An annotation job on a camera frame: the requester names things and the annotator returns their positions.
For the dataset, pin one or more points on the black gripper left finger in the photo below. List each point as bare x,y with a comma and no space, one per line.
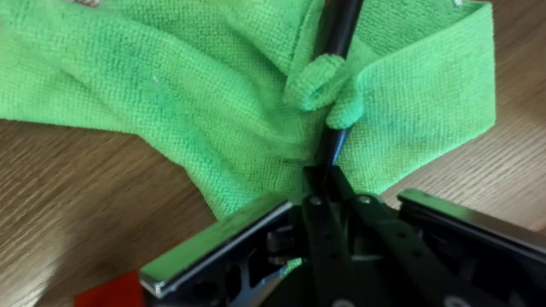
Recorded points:
321,244

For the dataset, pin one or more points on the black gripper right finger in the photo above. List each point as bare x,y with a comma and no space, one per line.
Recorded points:
398,249

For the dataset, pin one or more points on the green microfibre cloth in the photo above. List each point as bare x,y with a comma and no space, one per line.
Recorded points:
171,85

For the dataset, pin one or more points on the black marker pen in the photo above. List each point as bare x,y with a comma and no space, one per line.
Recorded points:
343,27

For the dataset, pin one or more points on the red-fronted wooden drawer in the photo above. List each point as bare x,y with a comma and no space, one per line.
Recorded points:
108,292

